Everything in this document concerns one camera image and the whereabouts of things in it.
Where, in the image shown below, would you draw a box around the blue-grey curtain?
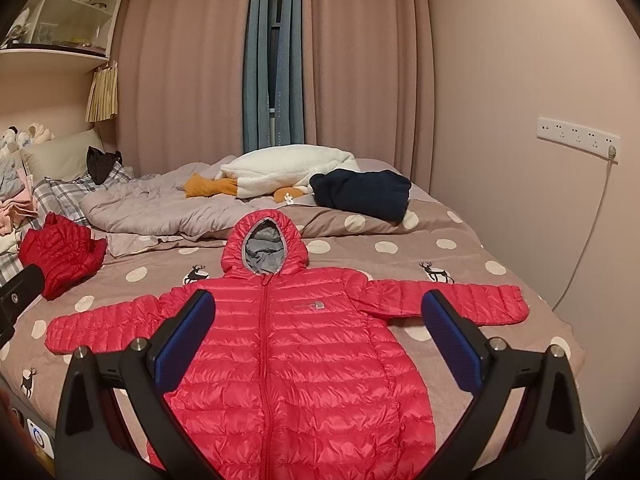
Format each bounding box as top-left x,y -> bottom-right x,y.
242,0 -> 305,152

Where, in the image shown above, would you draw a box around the plush toys on headboard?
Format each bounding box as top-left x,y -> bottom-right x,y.
0,122 -> 55,158

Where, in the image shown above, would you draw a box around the grey crumpled quilt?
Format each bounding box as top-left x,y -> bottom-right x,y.
80,154 -> 321,241

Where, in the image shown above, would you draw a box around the plaid grey bedsheet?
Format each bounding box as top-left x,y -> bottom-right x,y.
1,164 -> 134,285

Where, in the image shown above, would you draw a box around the white wall shelf unit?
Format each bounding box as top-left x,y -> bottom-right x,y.
1,0 -> 122,76

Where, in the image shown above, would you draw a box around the white wall power strip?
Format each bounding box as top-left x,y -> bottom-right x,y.
536,117 -> 622,164

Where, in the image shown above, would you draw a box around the white power cable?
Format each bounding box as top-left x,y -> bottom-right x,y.
549,145 -> 618,312

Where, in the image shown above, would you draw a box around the navy blue folded garment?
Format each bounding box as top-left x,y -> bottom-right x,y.
309,169 -> 411,223

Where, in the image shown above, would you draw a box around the beige pillow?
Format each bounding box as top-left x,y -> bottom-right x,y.
21,129 -> 103,183

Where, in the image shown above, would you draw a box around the yellow striped hanging cloth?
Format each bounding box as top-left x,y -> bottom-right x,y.
86,64 -> 118,122

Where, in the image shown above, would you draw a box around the brown polka dot duvet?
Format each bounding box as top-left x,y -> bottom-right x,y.
1,200 -> 585,450

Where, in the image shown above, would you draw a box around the pink-red hooded down jacket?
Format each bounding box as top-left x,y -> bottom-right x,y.
44,208 -> 531,480

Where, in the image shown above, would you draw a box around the pink curtain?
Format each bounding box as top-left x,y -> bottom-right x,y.
115,0 -> 435,186

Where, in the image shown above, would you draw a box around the pile of pastel clothes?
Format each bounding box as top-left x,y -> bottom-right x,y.
1,157 -> 38,254

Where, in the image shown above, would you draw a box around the dark red down jacket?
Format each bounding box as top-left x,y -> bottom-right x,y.
18,211 -> 107,301

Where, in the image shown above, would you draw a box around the black garment on pillow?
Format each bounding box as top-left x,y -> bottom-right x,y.
86,146 -> 122,185

